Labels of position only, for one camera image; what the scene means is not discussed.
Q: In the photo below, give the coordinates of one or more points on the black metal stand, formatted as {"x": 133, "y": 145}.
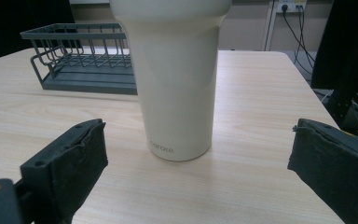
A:
{"x": 345, "y": 90}

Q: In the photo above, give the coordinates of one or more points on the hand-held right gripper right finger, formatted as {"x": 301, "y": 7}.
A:
{"x": 335, "y": 161}

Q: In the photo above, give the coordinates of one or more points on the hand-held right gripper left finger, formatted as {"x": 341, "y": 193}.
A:
{"x": 65, "y": 168}

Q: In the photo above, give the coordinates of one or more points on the cream tumbler cup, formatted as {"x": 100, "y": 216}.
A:
{"x": 175, "y": 81}

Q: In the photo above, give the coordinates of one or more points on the white wall socket strip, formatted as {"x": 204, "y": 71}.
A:
{"x": 290, "y": 5}

